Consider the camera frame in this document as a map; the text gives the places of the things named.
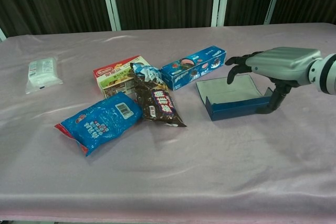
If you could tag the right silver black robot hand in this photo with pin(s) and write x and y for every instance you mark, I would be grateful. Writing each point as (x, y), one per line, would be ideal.
(283, 62)

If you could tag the blue glasses case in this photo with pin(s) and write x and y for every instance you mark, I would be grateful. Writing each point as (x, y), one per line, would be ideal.
(225, 93)

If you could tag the blue Oreo cookie box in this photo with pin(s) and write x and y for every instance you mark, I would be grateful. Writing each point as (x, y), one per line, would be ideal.
(183, 74)

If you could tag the dark brown snack bag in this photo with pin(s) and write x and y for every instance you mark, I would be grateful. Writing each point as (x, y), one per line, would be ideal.
(155, 100)

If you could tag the pink tablecloth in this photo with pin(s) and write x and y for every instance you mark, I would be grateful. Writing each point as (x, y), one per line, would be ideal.
(168, 176)

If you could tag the red green biscuit box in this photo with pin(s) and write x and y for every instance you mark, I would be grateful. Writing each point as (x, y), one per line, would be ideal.
(113, 77)

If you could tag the blue snack bag with barcode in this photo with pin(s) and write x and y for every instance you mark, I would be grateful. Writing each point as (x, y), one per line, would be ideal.
(99, 124)

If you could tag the clear white plastic packet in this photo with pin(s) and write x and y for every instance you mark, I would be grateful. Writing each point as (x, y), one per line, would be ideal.
(42, 74)

